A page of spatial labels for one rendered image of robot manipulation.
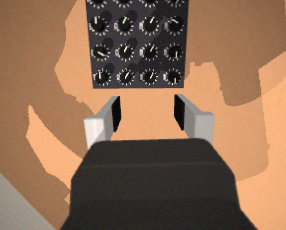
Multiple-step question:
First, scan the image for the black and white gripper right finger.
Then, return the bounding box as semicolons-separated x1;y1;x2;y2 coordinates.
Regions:
174;94;216;146

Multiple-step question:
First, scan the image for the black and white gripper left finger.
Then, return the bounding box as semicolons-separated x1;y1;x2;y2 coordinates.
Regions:
84;96;122;150

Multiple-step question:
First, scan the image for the black knob box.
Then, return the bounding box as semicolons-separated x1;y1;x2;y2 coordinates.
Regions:
85;0;189;89

